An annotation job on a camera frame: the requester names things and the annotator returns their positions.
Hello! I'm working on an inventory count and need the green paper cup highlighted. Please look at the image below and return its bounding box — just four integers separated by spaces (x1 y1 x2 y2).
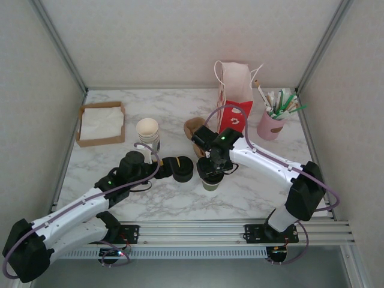
202 176 224 193

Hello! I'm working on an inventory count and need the stack of black lids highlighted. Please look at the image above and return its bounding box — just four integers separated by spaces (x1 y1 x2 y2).
173 155 194 184

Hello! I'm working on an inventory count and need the stack of paper cups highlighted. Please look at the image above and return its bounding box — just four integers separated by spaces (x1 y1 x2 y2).
135 118 162 151

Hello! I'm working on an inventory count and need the red white paper gift bag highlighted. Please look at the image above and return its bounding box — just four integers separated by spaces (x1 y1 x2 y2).
213 59 265 136

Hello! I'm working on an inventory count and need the stack of cardboard cup carriers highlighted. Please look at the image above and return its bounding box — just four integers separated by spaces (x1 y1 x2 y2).
183 117 212 159

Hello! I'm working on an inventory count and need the brown cardboard napkin tray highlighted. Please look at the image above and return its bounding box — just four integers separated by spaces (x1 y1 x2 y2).
74 101 126 148

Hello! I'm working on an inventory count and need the pink stirrer holder cup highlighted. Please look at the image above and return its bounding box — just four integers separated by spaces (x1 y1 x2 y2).
256 107 289 140

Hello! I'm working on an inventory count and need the white sugar stick brown end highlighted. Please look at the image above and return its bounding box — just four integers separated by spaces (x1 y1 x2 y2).
253 79 272 108

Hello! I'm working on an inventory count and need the green wrapped straw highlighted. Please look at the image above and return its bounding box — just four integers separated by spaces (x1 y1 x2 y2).
280 93 298 111

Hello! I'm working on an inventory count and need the left controller circuit board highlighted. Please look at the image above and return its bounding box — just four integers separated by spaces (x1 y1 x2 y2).
98 247 126 265

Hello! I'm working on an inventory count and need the controller circuit board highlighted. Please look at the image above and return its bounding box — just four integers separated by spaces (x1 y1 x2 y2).
98 247 126 265
266 245 289 265

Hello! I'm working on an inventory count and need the right controller circuit board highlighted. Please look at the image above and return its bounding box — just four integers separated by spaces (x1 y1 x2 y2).
266 245 289 265

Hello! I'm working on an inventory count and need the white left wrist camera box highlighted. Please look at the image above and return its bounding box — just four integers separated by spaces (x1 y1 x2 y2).
134 142 160 165

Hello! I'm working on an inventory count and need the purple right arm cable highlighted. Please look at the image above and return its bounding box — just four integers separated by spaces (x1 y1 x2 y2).
205 104 342 266

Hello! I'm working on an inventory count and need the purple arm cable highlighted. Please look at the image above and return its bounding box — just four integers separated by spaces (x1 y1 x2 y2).
2 142 161 281
205 104 342 266

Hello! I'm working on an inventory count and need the aluminium mounting rail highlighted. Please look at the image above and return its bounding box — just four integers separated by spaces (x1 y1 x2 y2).
28 220 357 249

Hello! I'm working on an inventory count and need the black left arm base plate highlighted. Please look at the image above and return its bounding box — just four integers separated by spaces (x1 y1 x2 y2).
83 224 140 245

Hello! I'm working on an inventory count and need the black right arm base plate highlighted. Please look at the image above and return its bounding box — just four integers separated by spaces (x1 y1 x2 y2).
244 223 300 244

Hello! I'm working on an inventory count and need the aluminium rear table rail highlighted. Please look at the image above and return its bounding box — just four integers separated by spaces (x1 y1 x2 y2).
85 86 298 91

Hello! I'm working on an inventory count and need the aluminium table rail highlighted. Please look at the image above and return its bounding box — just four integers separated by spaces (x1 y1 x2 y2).
295 89 335 220
85 86 298 91

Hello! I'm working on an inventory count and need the grey slotted cable duct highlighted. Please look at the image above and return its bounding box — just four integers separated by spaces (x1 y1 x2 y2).
37 247 268 260

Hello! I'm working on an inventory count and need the aluminium right table rail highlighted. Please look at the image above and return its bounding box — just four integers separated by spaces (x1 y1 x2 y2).
295 89 335 220

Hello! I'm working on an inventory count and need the aluminium left frame post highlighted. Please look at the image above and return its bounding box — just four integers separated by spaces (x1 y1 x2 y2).
29 0 88 94

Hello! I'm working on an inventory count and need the aluminium frame post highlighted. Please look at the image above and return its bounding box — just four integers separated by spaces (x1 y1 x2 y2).
295 0 355 93
29 0 88 94

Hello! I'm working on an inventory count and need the aluminium right frame post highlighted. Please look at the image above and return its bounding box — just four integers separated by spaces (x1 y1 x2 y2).
295 0 355 93

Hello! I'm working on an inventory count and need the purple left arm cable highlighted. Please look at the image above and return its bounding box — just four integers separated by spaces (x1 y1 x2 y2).
2 142 161 281

